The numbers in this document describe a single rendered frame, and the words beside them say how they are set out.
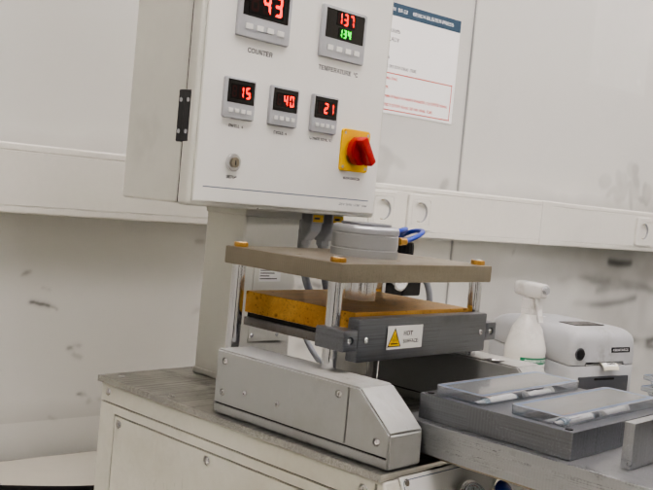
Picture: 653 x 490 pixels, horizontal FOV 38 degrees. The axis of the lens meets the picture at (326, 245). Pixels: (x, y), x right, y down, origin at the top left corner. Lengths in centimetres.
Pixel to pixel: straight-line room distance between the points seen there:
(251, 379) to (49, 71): 64
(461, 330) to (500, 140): 103
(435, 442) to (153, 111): 52
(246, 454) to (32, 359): 55
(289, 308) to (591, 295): 145
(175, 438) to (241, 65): 44
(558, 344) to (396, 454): 105
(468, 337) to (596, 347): 85
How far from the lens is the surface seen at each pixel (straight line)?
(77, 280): 148
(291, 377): 96
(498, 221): 202
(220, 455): 104
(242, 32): 112
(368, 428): 89
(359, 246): 106
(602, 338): 195
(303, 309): 102
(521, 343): 187
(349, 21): 125
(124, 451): 118
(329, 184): 123
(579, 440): 85
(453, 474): 95
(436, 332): 106
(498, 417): 88
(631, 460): 85
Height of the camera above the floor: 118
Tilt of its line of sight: 3 degrees down
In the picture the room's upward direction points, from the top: 5 degrees clockwise
